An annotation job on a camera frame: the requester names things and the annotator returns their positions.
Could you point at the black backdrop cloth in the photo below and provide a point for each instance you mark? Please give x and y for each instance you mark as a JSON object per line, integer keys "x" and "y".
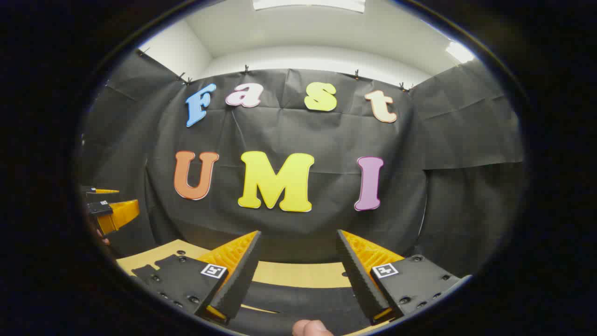
{"x": 280, "y": 130}

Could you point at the long ceiling light panel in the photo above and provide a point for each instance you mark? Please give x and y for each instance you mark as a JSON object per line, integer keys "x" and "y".
{"x": 308, "y": 3}

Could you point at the dark grey jeans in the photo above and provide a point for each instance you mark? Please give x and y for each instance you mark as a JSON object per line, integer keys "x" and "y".
{"x": 303, "y": 303}

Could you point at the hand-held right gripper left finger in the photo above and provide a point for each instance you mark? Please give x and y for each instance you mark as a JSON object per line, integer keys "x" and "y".
{"x": 240, "y": 275}

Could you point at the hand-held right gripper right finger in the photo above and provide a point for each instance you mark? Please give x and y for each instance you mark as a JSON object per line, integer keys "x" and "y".
{"x": 359, "y": 280}

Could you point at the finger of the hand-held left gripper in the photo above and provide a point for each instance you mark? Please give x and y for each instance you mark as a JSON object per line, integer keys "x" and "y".
{"x": 116, "y": 214}
{"x": 100, "y": 191}

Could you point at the small ceiling light panel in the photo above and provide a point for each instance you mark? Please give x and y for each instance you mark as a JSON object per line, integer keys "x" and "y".
{"x": 459, "y": 51}

